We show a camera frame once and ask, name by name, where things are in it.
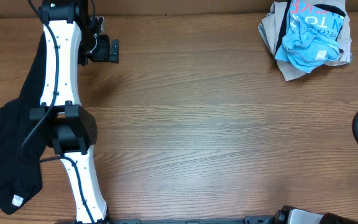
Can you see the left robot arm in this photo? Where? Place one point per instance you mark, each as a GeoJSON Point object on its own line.
{"type": "Point", "coordinates": [73, 36]}

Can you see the light blue printed t-shirt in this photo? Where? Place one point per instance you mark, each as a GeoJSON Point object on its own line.
{"type": "Point", "coordinates": [311, 32]}

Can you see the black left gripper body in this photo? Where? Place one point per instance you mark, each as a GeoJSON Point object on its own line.
{"type": "Point", "coordinates": [114, 50]}

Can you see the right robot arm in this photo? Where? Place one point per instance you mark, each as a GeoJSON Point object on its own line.
{"type": "Point", "coordinates": [292, 215]}

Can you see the black garment on left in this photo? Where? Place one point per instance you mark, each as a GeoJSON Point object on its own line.
{"type": "Point", "coordinates": [20, 180]}

